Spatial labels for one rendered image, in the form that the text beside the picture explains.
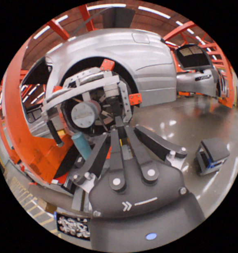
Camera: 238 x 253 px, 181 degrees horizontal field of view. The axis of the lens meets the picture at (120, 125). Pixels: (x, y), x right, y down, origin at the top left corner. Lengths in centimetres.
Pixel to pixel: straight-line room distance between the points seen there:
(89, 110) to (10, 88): 62
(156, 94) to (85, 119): 65
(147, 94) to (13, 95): 106
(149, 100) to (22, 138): 103
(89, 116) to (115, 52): 60
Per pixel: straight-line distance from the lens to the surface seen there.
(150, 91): 73
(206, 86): 246
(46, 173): 69
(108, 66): 53
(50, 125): 42
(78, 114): 39
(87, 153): 55
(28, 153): 63
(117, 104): 27
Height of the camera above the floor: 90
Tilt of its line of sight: 24 degrees down
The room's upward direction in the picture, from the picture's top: 14 degrees counter-clockwise
